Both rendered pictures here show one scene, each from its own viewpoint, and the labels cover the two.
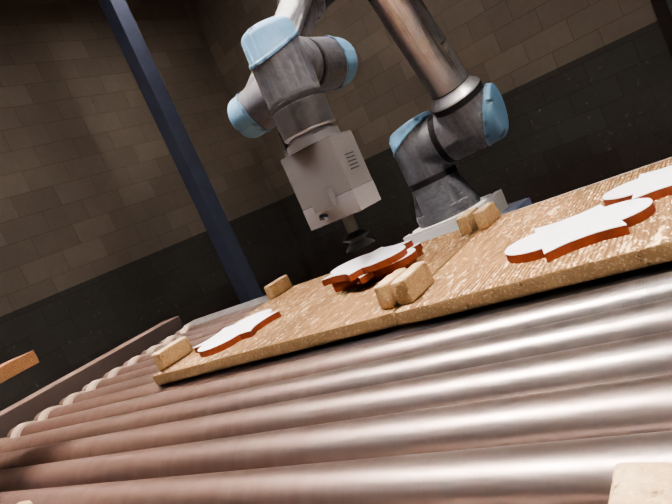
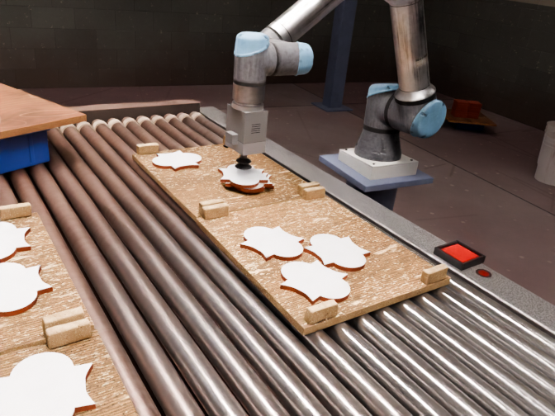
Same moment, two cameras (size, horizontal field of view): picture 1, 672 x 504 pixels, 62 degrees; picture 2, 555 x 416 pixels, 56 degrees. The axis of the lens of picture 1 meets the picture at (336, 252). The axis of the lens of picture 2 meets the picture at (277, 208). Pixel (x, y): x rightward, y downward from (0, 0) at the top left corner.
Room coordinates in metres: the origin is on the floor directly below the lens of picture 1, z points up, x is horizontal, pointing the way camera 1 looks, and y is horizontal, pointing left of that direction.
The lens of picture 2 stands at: (-0.35, -0.52, 1.46)
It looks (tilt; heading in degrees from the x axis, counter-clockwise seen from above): 26 degrees down; 19
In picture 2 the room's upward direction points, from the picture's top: 6 degrees clockwise
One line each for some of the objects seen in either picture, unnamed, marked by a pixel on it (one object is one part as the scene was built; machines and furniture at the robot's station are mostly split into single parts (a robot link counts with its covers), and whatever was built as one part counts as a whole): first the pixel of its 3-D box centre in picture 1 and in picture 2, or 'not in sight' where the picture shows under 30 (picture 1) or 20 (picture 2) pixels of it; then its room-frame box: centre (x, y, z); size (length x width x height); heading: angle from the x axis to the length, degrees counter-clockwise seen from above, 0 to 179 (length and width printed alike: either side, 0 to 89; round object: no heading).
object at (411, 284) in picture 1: (413, 282); (215, 210); (0.57, -0.06, 0.95); 0.06 x 0.02 x 0.03; 144
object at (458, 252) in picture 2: not in sight; (458, 255); (0.71, -0.57, 0.92); 0.06 x 0.06 x 0.01; 55
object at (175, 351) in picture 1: (172, 353); (147, 148); (0.81, 0.28, 0.95); 0.06 x 0.02 x 0.03; 145
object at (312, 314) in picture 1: (326, 300); (223, 175); (0.81, 0.04, 0.93); 0.41 x 0.35 x 0.02; 55
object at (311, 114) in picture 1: (303, 122); (248, 92); (0.76, -0.03, 1.17); 0.08 x 0.08 x 0.05
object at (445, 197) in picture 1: (441, 194); (379, 139); (1.29, -0.27, 0.96); 0.15 x 0.15 x 0.10
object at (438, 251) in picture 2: not in sight; (459, 254); (0.71, -0.57, 0.92); 0.08 x 0.08 x 0.02; 55
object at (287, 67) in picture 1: (282, 66); (252, 59); (0.76, -0.04, 1.25); 0.09 x 0.08 x 0.11; 143
